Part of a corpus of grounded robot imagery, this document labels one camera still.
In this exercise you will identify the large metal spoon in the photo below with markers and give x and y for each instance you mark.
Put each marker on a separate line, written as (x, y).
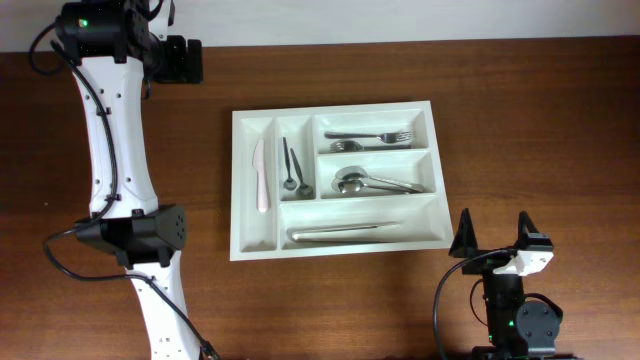
(353, 186)
(357, 173)

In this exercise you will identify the small teaspoon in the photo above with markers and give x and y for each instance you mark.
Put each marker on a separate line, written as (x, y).
(289, 184)
(304, 190)

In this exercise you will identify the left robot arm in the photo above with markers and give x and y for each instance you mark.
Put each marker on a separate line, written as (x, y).
(115, 50)

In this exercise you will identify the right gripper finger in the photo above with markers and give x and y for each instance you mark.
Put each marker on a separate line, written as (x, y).
(527, 232)
(464, 244)

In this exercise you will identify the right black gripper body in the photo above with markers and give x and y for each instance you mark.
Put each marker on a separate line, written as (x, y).
(497, 287)

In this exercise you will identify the metal fork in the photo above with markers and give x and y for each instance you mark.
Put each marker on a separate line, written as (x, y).
(353, 146)
(387, 138)

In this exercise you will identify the white cutlery tray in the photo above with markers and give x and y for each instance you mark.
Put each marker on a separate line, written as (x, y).
(423, 218)

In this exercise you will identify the white plastic knife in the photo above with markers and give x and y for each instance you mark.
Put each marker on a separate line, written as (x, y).
(258, 163)

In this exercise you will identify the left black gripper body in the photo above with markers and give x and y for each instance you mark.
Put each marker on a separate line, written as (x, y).
(175, 68)

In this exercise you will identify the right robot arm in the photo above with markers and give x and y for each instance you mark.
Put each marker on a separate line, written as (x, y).
(520, 325)

